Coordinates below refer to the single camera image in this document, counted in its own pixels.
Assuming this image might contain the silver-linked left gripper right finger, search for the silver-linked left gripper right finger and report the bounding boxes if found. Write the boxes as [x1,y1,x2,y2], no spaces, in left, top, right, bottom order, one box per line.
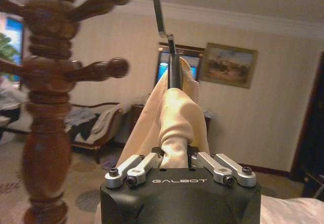
[188,147,257,187]

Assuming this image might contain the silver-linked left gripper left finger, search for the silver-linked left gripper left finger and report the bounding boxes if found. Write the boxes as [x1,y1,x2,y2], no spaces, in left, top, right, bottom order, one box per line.
[105,147,164,188]

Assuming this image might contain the cream cloth garment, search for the cream cloth garment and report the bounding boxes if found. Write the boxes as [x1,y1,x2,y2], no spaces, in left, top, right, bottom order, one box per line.
[115,57,212,169]

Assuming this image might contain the black hanger with metal hook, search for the black hanger with metal hook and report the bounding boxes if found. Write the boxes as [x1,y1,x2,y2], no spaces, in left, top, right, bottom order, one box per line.
[150,0,182,90]

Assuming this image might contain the dark clothes pile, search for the dark clothes pile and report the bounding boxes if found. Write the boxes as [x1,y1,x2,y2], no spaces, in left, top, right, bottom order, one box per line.
[66,107,98,141]

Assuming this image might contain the pink bed cover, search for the pink bed cover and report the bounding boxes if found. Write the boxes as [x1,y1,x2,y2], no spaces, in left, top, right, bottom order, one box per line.
[260,193,324,224]

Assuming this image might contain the purple slippers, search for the purple slippers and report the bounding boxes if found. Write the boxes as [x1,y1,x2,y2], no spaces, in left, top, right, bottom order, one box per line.
[102,157,119,171]

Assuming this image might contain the wooden framed chaise sofa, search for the wooden framed chaise sofa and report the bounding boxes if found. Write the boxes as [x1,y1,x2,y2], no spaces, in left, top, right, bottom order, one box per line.
[64,102,145,164]

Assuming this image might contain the white blanket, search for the white blanket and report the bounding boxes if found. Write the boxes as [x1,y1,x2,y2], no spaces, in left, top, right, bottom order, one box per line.
[90,99,133,135]

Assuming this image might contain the brown wooden coat stand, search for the brown wooden coat stand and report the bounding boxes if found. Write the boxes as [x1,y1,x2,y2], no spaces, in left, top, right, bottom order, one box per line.
[0,0,134,224]

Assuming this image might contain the dark wooden door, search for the dark wooden door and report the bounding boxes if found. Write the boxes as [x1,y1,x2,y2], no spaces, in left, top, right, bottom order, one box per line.
[290,52,324,184]

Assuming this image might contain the gold framed landscape painting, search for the gold framed landscape painting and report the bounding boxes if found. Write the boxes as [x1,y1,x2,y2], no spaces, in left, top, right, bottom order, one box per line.
[198,41,259,89]

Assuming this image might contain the dark framed blue screen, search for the dark framed blue screen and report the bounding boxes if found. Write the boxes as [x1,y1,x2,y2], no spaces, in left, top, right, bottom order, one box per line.
[155,41,205,83]

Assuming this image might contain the person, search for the person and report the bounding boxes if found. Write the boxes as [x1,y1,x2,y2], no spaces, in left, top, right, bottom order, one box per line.
[0,78,27,136]

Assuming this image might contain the green leafy plant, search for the green leafy plant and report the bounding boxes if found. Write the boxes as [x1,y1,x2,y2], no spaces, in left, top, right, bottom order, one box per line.
[0,32,19,67]

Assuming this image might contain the bright window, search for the bright window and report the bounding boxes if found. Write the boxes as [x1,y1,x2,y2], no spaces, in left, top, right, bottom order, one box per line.
[0,13,25,83]

